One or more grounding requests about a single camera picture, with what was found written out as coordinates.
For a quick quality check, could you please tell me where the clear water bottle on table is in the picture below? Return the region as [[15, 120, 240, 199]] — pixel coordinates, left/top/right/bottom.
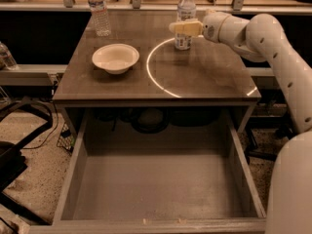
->
[[88, 0, 111, 36]]

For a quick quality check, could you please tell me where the black cable on floor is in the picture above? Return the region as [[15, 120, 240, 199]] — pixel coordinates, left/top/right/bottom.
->
[[21, 78, 61, 150]]

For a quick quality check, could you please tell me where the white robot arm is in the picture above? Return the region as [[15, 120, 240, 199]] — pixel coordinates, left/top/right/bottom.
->
[[169, 11, 312, 234]]

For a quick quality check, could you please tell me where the white labelled plastic bottle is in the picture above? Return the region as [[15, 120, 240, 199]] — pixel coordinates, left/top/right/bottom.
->
[[175, 0, 196, 51]]

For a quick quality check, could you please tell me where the white bowl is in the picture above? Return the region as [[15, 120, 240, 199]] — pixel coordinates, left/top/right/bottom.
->
[[92, 44, 139, 74]]

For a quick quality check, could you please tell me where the black stool at right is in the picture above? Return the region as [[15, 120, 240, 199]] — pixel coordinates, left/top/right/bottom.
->
[[244, 108, 294, 162]]

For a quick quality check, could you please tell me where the grey open drawer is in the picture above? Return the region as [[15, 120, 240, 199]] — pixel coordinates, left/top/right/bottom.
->
[[29, 110, 266, 234]]

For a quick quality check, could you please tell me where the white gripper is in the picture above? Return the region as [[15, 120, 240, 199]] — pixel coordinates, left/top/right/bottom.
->
[[169, 11, 230, 43]]

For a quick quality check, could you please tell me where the clear bottle at left edge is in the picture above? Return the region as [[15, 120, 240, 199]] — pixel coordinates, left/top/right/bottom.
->
[[0, 42, 19, 70]]

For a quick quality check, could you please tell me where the black chair at left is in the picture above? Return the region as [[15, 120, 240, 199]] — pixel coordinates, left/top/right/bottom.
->
[[0, 97, 53, 225]]

